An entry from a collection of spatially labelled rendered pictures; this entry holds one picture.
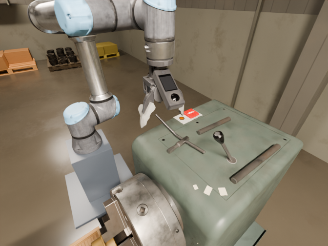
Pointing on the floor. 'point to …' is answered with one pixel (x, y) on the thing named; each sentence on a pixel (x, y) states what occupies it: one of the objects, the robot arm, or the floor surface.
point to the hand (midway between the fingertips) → (163, 123)
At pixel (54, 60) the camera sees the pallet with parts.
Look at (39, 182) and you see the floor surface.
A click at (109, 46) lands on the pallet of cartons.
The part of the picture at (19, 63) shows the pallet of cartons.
